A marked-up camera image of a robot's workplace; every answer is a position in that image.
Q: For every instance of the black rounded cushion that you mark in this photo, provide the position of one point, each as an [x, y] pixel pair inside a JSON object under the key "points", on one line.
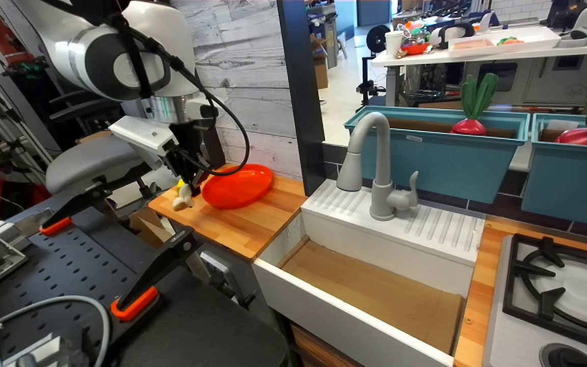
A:
{"points": [[199, 333]]}

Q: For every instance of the black backdrop frame post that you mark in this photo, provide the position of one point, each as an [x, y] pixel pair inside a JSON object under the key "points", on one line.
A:
{"points": [[300, 87]]}

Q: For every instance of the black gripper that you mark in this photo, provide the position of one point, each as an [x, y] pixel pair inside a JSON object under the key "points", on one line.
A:
{"points": [[189, 145]]}

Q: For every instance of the toy stove with black grate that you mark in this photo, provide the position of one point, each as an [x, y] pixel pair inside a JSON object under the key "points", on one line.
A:
{"points": [[559, 297]]}

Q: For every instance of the teal planter box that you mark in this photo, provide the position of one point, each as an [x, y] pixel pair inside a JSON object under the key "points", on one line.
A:
{"points": [[437, 163], [572, 183]]}

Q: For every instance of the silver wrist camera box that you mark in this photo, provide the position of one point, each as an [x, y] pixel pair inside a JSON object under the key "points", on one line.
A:
{"points": [[141, 135]]}

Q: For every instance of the yellow wooden block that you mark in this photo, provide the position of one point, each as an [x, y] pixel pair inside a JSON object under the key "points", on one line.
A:
{"points": [[179, 181]]}

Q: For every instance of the white background table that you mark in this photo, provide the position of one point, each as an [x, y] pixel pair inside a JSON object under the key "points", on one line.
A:
{"points": [[483, 54]]}

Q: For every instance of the red bowl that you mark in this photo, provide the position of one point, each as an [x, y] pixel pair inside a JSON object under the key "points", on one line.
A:
{"points": [[417, 48]]}

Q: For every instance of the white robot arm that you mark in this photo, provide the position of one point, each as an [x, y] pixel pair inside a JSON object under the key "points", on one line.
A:
{"points": [[91, 48]]}

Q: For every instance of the white toy kitchen sink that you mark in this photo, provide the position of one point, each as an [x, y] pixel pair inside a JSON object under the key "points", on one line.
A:
{"points": [[320, 313]]}

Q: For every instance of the grey curved plastic shell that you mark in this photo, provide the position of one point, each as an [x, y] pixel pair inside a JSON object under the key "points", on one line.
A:
{"points": [[87, 170]]}

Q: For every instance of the grey toy faucet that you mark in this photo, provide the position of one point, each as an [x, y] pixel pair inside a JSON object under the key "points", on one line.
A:
{"points": [[377, 170]]}

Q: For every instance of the black perforated board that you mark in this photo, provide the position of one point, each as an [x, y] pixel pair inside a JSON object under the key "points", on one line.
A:
{"points": [[50, 271]]}

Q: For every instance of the metal shelving rack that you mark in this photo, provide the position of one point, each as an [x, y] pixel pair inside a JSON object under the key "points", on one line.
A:
{"points": [[1, 102]]}

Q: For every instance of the orange plastic bowl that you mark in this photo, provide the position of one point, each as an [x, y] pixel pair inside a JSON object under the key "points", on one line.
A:
{"points": [[238, 183]]}

